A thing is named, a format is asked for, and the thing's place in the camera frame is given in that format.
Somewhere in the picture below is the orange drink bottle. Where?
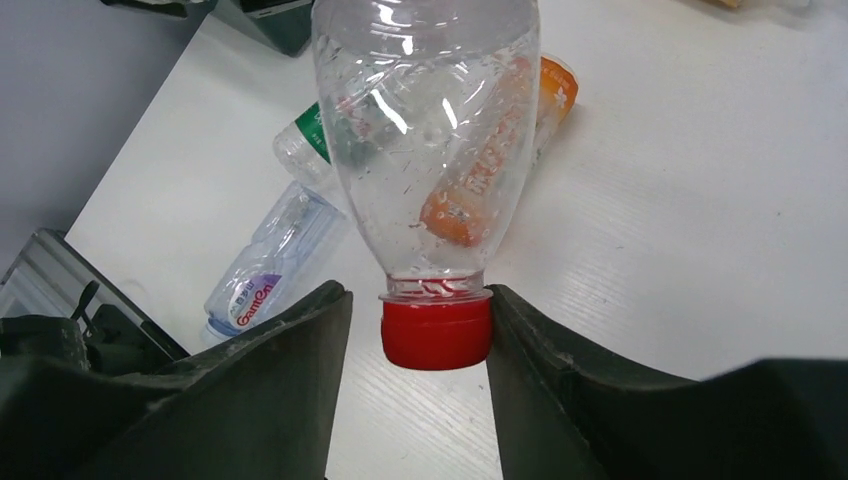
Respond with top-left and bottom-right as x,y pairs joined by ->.
419,53 -> 579,248

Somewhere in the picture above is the purple label Ganten bottle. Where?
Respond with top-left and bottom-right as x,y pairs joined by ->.
202,181 -> 348,344

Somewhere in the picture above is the clear bottle red white label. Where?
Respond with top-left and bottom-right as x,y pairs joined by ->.
312,1 -> 541,371

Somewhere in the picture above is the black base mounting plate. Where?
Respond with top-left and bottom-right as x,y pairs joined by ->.
1,229 -> 189,376

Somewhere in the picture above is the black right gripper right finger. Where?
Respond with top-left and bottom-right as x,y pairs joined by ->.
487,285 -> 847,479

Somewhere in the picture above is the green cap water bottle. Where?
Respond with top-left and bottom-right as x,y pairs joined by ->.
272,103 -> 343,208

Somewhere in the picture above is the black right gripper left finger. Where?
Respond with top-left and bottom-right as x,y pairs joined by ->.
1,280 -> 353,479

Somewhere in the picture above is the dark green plastic bin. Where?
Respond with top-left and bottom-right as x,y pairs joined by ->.
101,0 -> 314,57

